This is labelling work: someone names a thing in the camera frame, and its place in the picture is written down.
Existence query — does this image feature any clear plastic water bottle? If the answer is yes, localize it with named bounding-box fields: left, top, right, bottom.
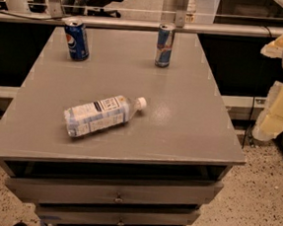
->
left=63, top=95, right=147, bottom=138

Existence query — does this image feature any Red Bull can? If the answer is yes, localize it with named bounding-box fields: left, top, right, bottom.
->
left=155, top=23, right=176, bottom=67

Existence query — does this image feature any grey drawer cabinet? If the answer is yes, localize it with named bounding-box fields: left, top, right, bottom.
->
left=0, top=29, right=245, bottom=226

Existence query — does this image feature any blue Pepsi can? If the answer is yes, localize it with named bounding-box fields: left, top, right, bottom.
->
left=64, top=17, right=90, bottom=61

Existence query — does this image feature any black cable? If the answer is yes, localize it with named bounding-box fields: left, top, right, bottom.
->
left=241, top=25, right=275, bottom=151

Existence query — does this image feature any grey metal rail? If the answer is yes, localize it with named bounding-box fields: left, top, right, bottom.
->
left=0, top=11, right=283, bottom=38

